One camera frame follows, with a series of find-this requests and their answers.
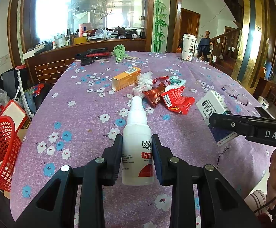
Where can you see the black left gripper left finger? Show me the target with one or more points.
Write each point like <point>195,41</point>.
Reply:
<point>55,204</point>

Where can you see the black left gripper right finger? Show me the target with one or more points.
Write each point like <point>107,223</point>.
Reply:
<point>199,190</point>

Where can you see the white blue medicine box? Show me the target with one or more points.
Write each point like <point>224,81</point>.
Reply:
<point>212,103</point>

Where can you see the white spray bottle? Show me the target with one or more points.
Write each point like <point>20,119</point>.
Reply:
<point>137,164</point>

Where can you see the red torn paper package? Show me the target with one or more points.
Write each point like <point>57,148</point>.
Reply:
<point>176,102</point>

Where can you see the teal tissue packet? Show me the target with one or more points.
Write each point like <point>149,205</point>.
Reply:
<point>176,81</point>

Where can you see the dark red snack wrapper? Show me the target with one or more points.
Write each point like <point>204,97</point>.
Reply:
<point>154,95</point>

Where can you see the clear plastic bag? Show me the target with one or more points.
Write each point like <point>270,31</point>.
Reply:
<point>144,83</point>

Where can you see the orange medicine box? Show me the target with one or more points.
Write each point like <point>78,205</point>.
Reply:
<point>126,78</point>

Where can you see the red pink wrapper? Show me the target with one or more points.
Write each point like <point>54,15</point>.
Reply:
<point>162,79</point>

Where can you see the right hand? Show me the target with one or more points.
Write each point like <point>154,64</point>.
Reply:
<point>271,183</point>

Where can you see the eyeglasses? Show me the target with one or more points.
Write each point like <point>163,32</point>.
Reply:
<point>241,98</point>

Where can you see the red plastic basket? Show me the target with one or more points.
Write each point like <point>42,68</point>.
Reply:
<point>10,145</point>

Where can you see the red lidded white box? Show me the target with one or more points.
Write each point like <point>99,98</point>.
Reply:
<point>16,113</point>

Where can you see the purple floral tablecloth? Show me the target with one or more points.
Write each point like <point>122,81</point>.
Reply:
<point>82,115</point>

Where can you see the white paper coffee cup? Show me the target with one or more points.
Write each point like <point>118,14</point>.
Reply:
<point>188,47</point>

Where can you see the black red tool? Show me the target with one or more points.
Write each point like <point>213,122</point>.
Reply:
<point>89,56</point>

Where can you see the green crumpled cloth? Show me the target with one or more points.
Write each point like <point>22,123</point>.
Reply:
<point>119,52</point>

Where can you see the black bag with rope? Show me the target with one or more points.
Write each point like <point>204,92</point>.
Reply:
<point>13,82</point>

